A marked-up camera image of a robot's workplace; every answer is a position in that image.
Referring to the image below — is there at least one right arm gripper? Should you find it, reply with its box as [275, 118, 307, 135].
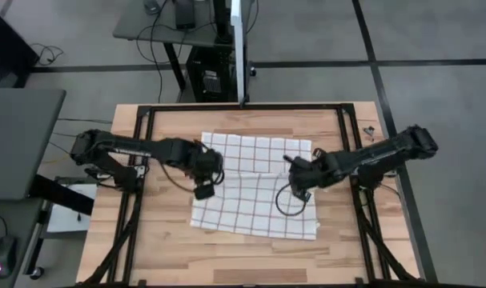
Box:
[283, 148, 327, 191]

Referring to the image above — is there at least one white red-checked towel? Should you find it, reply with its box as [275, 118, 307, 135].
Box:
[189, 131, 320, 241]

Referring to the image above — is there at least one black computer tower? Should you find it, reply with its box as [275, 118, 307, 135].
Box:
[185, 46, 239, 103]

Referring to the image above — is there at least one grey desk with black leg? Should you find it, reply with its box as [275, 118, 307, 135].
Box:
[112, 0, 235, 92]

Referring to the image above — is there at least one black desk foot bar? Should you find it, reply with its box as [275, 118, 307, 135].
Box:
[28, 174, 95, 216]

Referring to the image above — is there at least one black power adapter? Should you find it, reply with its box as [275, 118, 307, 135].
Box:
[174, 0, 196, 30]

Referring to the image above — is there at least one white flat board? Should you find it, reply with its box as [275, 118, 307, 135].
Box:
[46, 182, 98, 234]

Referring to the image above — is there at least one small grey device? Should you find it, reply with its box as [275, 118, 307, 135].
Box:
[143, 0, 162, 15]

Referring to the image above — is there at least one dark grey desk top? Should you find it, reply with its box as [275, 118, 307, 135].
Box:
[0, 88, 66, 201]

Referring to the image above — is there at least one grey desk surface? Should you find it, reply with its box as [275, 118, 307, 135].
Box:
[0, 198, 46, 288]

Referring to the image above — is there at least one black computer mouse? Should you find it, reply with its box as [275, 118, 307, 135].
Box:
[0, 234, 18, 280]

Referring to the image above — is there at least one black cabinet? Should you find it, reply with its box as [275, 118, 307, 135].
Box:
[0, 3, 40, 88]

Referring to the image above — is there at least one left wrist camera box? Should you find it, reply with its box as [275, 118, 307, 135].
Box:
[193, 182, 216, 201]

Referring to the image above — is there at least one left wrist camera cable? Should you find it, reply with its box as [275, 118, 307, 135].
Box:
[159, 162, 198, 194]

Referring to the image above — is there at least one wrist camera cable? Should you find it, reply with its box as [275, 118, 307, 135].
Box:
[275, 182, 307, 218]
[159, 162, 198, 194]

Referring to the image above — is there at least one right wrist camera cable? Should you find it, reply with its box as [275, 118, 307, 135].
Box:
[275, 182, 307, 218]

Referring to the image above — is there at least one black aluminium table frame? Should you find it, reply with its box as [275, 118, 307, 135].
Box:
[80, 102, 422, 288]

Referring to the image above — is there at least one black hanging power cable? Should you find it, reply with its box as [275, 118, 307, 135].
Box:
[148, 23, 166, 104]

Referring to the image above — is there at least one white upright post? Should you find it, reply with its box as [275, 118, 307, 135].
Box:
[230, 0, 248, 106]

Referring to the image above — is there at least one yellow cable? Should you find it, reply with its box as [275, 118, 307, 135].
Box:
[41, 154, 74, 165]

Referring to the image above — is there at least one black cable bundle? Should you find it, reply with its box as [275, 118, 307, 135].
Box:
[29, 42, 66, 67]

